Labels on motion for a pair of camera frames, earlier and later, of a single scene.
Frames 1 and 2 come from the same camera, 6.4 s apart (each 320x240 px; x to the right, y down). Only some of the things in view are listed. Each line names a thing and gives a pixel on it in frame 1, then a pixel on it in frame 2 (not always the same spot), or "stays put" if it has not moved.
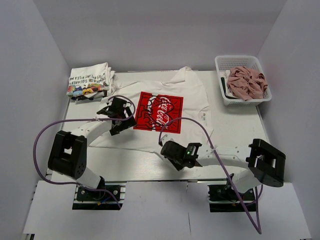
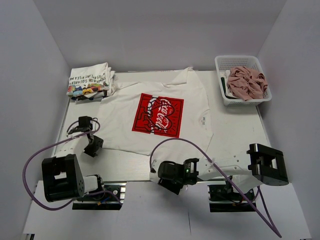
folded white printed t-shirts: [90, 82] stays put
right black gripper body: [177, 164] -> [179, 179]
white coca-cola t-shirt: [175, 110] stays put
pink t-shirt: [246, 83] stays put
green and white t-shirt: [225, 74] stays put
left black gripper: [128, 123] -> [99, 142]
